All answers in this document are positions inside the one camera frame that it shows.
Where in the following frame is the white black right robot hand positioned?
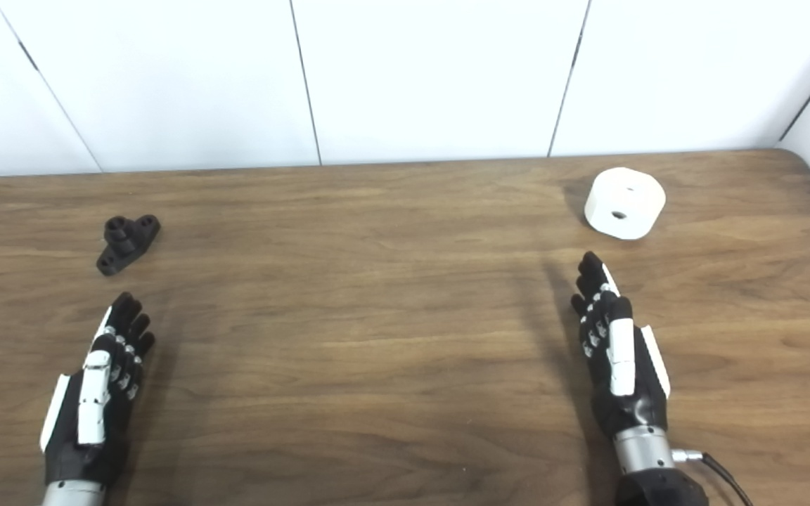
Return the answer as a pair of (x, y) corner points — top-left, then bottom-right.
(571, 251), (671, 438)

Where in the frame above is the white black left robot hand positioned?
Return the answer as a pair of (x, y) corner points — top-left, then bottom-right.
(39, 292), (156, 486)

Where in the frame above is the black flanged holder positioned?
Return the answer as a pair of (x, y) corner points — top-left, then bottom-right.
(96, 214), (162, 277)

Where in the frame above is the round white piece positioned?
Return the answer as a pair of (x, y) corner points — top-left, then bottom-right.
(584, 167), (667, 241)

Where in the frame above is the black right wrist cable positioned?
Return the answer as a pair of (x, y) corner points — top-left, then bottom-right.
(671, 448), (754, 506)

